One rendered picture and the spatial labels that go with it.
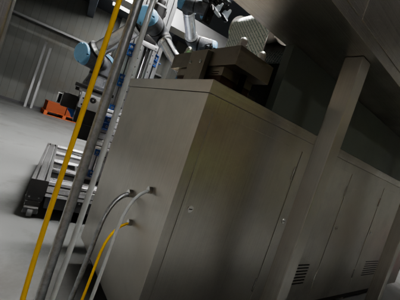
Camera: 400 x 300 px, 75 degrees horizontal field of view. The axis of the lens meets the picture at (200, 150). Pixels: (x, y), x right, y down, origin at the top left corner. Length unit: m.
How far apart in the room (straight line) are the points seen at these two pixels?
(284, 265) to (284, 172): 0.34
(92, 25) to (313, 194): 9.87
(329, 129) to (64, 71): 9.57
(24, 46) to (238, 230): 9.69
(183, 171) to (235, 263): 0.46
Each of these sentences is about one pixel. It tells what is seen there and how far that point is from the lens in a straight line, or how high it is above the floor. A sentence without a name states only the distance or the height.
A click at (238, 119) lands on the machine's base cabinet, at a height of 0.83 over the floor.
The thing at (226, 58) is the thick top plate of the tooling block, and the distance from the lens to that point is 0.86.
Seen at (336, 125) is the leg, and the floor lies 0.91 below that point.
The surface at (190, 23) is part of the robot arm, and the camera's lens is 1.89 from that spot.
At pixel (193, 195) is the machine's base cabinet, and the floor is 0.56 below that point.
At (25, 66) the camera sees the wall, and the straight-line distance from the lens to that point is 10.17.
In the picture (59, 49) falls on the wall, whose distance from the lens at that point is 10.17.
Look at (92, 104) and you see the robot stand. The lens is 1.66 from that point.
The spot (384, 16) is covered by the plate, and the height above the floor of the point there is 1.24.
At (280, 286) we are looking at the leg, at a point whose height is 0.36.
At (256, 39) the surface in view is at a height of 1.17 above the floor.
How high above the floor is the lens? 0.72
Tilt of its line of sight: 2 degrees down
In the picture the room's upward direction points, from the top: 19 degrees clockwise
